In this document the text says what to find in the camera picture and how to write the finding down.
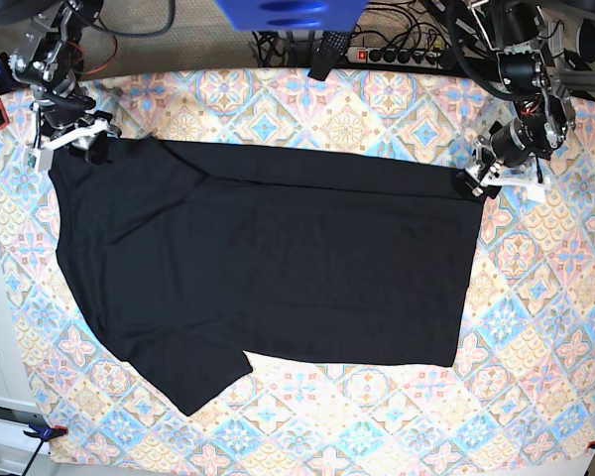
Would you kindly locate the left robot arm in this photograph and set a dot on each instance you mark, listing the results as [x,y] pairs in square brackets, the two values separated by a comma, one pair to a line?
[516,33]

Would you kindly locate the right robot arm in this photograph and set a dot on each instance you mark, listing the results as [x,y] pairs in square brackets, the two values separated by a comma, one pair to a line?
[47,61]

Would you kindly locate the black round object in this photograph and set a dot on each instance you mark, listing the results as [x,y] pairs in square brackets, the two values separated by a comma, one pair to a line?
[585,41]

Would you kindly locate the patterned colourful tablecloth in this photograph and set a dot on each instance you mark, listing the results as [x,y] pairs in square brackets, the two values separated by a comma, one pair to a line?
[520,393]

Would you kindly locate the orange black clamp front left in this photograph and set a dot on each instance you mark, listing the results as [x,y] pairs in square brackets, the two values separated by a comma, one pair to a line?
[45,433]

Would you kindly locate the white power strip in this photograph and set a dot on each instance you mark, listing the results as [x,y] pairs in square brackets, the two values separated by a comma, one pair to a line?
[394,56]

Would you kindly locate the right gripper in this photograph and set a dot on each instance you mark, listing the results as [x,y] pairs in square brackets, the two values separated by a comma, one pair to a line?
[55,118]

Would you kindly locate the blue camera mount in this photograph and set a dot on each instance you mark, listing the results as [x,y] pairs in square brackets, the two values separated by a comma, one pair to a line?
[279,15]

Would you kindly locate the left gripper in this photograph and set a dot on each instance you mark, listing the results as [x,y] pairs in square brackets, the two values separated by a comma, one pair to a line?
[508,152]

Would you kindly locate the black T-shirt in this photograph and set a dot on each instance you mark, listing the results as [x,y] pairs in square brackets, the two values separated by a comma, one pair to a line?
[183,258]

